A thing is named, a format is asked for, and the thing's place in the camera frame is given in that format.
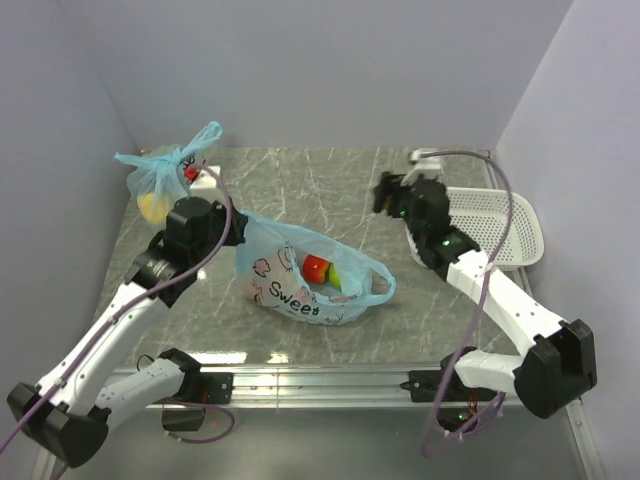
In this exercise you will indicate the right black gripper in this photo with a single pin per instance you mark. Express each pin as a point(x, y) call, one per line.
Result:
point(385, 187)

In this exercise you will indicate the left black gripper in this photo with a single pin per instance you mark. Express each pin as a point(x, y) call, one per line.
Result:
point(238, 223)

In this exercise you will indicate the blue plastic bag with print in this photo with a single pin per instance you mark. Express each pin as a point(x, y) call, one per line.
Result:
point(268, 271)

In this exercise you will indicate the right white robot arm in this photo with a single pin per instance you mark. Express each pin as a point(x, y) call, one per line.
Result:
point(556, 359)

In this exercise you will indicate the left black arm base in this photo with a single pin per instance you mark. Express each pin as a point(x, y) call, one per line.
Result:
point(215, 387)

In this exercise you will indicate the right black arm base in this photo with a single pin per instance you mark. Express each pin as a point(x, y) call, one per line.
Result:
point(423, 385)

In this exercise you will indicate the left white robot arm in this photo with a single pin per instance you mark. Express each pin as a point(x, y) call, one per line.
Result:
point(71, 410)

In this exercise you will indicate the yellow fruit in left bag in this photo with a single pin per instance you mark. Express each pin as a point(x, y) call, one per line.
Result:
point(154, 208)

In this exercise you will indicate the knotted blue bag left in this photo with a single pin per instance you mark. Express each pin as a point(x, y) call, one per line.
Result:
point(162, 172)

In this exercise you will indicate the green fruit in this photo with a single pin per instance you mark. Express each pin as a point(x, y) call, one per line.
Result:
point(333, 277)

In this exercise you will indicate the white perforated plastic basket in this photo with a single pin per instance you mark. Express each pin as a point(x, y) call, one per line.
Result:
point(482, 214)

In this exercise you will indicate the red apple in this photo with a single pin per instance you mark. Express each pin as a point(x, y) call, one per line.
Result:
point(315, 270)

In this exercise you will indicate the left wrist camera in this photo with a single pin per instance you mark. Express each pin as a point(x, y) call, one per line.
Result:
point(202, 182)

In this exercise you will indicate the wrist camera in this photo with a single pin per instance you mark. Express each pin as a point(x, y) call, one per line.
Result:
point(424, 163)
point(202, 182)

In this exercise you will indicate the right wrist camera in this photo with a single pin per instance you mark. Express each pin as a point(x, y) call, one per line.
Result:
point(424, 163)

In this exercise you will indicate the aluminium rail frame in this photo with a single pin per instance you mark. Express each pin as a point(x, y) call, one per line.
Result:
point(317, 386)

